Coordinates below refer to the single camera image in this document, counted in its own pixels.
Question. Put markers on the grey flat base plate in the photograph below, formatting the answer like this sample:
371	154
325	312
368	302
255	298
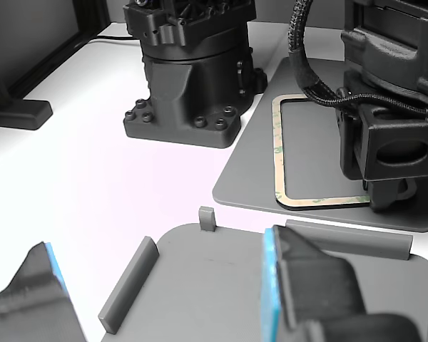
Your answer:
249	171

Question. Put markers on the black monitor stand foot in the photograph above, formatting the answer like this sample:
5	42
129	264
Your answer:
21	112

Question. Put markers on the grey holder with ridges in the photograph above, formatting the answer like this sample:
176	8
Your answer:
207	285

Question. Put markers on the rectangular frame with tape liner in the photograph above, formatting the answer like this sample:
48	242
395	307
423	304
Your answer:
277	142

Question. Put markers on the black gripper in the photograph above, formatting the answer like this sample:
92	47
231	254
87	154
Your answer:
350	142

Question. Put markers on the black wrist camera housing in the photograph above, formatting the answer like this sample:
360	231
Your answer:
399	124

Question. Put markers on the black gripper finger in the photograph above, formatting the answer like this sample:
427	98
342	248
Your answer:
32	306
314	295

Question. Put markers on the black monitor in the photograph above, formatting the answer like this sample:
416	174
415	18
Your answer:
92	18

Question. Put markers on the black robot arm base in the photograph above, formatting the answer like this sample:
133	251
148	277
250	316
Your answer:
199	78

